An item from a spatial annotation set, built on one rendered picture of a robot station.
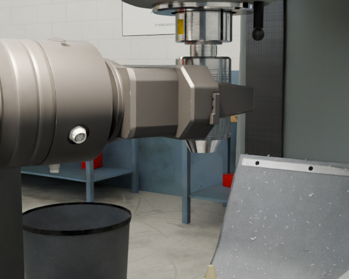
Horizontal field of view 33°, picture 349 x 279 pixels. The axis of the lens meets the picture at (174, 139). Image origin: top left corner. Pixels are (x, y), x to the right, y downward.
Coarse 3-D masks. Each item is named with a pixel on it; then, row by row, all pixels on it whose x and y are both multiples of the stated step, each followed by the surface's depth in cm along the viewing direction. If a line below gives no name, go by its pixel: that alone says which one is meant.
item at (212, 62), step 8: (184, 56) 48; (192, 56) 47; (200, 56) 47; (208, 56) 47; (216, 56) 47; (224, 56) 48; (176, 64) 49; (184, 64) 48; (192, 64) 47; (200, 64) 47; (208, 64) 47; (216, 64) 47; (224, 64) 48
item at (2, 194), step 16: (0, 176) 73; (16, 176) 75; (0, 192) 73; (16, 192) 76; (0, 208) 73; (16, 208) 76; (0, 224) 73; (16, 224) 76; (0, 240) 73; (16, 240) 76; (0, 256) 73; (16, 256) 76; (0, 272) 73; (16, 272) 76
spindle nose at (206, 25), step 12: (180, 12) 48; (192, 12) 47; (204, 12) 47; (216, 12) 47; (228, 12) 48; (192, 24) 47; (204, 24) 47; (216, 24) 47; (228, 24) 48; (180, 36) 48; (192, 36) 47; (204, 36) 47; (216, 36) 47; (228, 36) 48
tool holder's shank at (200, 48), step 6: (186, 42) 49; (192, 42) 48; (198, 42) 48; (204, 42) 48; (210, 42) 48; (216, 42) 48; (192, 48) 49; (198, 48) 48; (204, 48) 48; (210, 48) 48; (216, 48) 49; (192, 54) 49; (198, 54) 48; (204, 54) 48; (210, 54) 48; (216, 54) 49
